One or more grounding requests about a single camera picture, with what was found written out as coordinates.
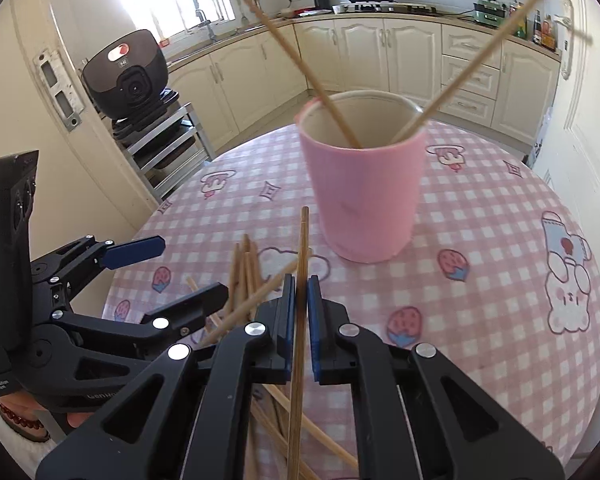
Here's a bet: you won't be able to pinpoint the metal door handle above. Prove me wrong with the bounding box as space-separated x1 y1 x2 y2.
555 0 593 81

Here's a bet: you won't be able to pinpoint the cream kitchen base cabinets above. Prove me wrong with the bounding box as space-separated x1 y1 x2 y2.
162 15 563 151

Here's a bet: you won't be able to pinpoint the single wooden chopstick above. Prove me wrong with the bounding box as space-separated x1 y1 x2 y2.
286 206 311 480
390 0 543 145
242 0 363 150

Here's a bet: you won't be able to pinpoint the cream door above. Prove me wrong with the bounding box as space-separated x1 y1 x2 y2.
0 0 153 241

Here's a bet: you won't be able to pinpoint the white panel door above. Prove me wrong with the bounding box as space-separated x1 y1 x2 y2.
527 0 600 461

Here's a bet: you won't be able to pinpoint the green countertop appliance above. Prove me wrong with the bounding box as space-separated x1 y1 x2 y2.
472 0 512 28

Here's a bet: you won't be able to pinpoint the red bead bracelet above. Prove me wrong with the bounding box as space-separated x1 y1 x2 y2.
0 396 51 443

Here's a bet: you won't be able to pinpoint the metal shelf rack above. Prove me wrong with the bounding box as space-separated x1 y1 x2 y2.
112 101 217 201

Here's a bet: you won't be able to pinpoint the pink cup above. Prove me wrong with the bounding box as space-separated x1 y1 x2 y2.
295 90 428 264

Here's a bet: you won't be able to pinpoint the metal door latch plate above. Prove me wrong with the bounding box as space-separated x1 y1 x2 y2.
34 49 83 133

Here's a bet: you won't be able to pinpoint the black rice cooker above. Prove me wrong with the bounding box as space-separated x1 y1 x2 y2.
81 30 170 122

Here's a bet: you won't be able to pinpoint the chrome faucet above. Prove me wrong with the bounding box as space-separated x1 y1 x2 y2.
195 9 218 43

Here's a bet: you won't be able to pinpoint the amber sauce bottle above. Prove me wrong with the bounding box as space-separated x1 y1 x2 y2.
541 15 558 51

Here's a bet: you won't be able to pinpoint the bunch of wooden chopsticks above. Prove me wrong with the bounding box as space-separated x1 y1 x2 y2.
185 234 361 480

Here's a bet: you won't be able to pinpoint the gas stove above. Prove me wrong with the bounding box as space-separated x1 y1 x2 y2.
332 2 438 15

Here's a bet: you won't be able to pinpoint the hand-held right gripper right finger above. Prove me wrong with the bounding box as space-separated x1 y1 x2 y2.
306 274 566 480

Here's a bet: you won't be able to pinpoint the person's left forearm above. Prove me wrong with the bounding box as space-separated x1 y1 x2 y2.
0 390 56 480

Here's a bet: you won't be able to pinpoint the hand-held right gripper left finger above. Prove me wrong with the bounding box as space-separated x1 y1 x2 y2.
35 272 297 480

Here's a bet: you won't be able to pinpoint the pink checked tablecloth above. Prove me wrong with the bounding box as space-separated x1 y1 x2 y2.
101 120 600 480

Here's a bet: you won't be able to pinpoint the person's left hand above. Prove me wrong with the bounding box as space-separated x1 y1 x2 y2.
64 410 98 431

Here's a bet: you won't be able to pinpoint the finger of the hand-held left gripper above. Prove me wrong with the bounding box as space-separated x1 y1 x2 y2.
30 235 167 312
52 281 230 362

